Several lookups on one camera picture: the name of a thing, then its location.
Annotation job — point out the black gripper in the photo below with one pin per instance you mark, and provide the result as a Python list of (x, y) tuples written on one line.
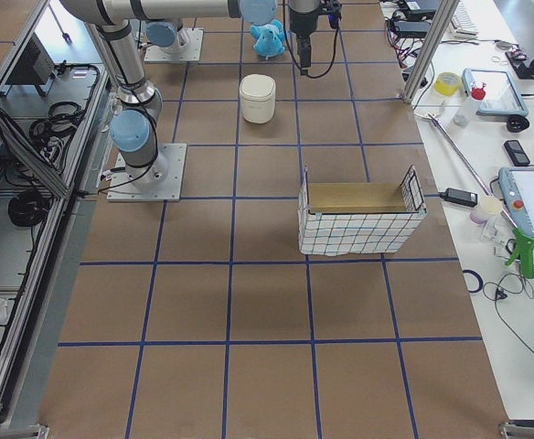
[(302, 24)]

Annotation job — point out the white trash can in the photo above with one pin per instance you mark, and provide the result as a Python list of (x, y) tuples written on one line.
[(257, 98)]

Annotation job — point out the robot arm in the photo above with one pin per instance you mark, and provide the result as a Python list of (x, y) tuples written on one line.
[(256, 13), (111, 20)]

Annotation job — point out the blue teddy bear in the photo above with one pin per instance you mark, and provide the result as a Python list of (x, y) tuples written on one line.
[(269, 39)]

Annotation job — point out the yellow tape roll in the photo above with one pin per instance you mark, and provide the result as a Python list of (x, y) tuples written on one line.
[(447, 83)]

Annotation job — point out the long metal rod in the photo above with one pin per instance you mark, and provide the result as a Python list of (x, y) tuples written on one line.
[(434, 121)]

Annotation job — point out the clear bottle red cap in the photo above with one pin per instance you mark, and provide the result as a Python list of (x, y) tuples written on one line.
[(467, 111)]

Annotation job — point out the teach pendant far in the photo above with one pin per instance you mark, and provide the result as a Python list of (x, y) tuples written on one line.
[(502, 95)]

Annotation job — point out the black power adapter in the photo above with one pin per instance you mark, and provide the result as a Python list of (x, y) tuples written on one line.
[(459, 197)]

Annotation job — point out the black remote control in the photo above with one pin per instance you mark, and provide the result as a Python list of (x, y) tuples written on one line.
[(516, 153)]

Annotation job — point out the white paper cup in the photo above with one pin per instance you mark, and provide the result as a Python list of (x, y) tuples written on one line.
[(487, 207)]

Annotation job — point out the green plastic gun tool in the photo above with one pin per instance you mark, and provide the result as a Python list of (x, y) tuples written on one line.
[(524, 252)]

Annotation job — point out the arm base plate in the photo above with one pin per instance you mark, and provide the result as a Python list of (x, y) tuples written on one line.
[(162, 182), (169, 45)]

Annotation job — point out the aluminium frame post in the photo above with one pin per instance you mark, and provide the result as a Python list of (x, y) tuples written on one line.
[(440, 23)]

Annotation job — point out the aluminium frame cabinet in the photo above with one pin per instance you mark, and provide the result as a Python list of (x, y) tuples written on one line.
[(34, 191)]

